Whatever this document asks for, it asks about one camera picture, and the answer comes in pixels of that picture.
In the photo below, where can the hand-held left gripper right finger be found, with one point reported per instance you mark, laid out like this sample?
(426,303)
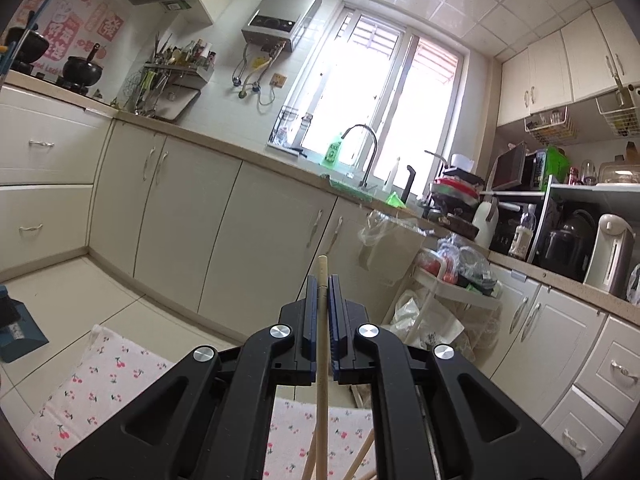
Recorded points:
(336,310)

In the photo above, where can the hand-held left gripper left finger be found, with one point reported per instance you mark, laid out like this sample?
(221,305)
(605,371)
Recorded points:
(312,310)

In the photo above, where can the slim wooden chopstick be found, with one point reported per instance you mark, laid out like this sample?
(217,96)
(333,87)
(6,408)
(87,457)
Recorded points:
(322,410)

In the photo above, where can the bundle of wooden chopsticks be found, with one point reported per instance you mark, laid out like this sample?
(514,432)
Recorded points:
(361,452)

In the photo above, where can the white plastic bag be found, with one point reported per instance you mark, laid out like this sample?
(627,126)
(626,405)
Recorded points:
(425,320)

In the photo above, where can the clear plastic bag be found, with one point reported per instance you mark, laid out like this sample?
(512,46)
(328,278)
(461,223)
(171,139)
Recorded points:
(387,232)

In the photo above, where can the white storage trolley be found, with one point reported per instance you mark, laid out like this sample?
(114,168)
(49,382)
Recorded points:
(450,287)

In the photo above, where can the green sink mat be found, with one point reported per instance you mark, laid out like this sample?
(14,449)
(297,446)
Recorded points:
(350,189)

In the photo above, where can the green cloth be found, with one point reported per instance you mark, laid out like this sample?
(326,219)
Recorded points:
(396,200)

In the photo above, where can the bagged groceries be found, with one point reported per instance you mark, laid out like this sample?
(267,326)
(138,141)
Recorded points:
(460,265)

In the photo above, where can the green dish soap bottle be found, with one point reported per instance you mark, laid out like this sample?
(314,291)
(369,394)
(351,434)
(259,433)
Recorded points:
(334,152)

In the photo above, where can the stack of pots and pans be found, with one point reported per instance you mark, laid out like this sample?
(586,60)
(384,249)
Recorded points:
(455,195)

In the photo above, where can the metal sink faucet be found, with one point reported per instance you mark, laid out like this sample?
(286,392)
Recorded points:
(372,145)

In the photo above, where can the white electric kettle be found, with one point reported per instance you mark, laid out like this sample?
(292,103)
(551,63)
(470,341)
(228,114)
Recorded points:
(484,222)

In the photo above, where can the black toaster oven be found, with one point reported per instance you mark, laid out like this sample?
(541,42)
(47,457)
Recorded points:
(505,230)

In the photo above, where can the plastic bottle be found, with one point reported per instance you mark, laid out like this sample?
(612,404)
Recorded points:
(522,237)

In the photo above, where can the kitchen window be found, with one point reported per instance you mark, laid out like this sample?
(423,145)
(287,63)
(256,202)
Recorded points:
(380,95)

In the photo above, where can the cherry print tablecloth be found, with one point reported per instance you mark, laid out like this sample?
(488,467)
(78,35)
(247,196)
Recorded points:
(100,375)

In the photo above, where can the black microwave oven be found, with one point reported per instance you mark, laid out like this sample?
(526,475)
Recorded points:
(510,167)

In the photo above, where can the black rice cooker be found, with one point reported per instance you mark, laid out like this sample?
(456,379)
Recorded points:
(565,250)

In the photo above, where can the white cutting board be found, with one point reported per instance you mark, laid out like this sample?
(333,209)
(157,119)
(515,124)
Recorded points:
(177,102)

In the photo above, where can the green bag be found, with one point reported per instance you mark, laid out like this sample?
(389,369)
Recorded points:
(556,165)

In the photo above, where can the white thermos pot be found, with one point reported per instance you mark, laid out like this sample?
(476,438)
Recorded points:
(610,260)

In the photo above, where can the white counter shelf rack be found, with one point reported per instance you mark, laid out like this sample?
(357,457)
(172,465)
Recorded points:
(600,190)

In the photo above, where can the teal dustpan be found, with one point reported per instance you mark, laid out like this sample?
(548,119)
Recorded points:
(20,330)

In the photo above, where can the silver water heater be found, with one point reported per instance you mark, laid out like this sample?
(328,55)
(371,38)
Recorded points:
(282,15)

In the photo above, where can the white drawer cabinet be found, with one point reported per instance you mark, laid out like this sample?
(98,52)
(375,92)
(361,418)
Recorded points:
(50,160)

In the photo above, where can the clear plastic food cover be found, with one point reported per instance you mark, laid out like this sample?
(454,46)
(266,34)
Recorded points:
(617,172)

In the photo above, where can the black wok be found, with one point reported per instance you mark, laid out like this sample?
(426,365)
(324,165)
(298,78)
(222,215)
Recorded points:
(27,50)
(82,67)

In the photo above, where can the wall socket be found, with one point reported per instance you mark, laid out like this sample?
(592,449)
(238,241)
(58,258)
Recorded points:
(278,80)

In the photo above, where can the wall utensil rack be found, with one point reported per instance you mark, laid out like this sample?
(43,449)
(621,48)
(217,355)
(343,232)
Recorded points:
(175,67)

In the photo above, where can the pink wall stickers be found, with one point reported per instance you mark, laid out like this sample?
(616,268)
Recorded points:
(67,25)

